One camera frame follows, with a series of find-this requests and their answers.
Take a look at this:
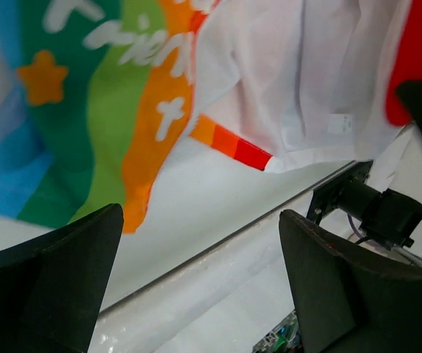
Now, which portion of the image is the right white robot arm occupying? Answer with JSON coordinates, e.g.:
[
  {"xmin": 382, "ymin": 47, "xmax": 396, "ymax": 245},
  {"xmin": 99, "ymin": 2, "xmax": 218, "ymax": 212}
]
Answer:
[{"xmin": 337, "ymin": 81, "xmax": 422, "ymax": 267}]

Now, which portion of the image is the white taped cover board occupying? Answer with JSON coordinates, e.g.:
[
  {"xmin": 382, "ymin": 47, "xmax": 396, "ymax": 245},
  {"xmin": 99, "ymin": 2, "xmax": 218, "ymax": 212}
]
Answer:
[{"xmin": 89, "ymin": 217, "xmax": 294, "ymax": 352}]

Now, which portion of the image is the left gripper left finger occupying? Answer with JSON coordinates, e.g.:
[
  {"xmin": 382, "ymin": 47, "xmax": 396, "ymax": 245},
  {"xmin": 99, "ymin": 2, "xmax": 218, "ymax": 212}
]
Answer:
[{"xmin": 0, "ymin": 204, "xmax": 124, "ymax": 353}]

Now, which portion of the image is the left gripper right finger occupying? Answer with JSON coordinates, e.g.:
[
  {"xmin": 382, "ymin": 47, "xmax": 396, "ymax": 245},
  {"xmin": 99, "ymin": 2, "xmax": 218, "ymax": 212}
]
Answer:
[{"xmin": 279, "ymin": 210, "xmax": 422, "ymax": 352}]

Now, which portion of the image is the rainbow red white jacket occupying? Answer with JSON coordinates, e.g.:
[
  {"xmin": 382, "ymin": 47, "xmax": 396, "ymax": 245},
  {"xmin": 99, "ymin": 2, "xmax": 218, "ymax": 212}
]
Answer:
[{"xmin": 0, "ymin": 1, "xmax": 422, "ymax": 233}]

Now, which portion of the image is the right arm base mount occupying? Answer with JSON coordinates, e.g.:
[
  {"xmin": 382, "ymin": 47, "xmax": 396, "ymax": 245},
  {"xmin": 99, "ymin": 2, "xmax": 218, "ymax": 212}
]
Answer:
[{"xmin": 306, "ymin": 160, "xmax": 373, "ymax": 224}]

